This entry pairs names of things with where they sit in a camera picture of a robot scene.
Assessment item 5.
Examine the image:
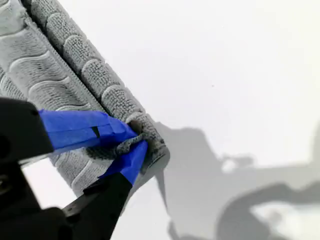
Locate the grey striped towel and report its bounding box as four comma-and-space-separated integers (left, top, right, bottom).
0, 0, 171, 198

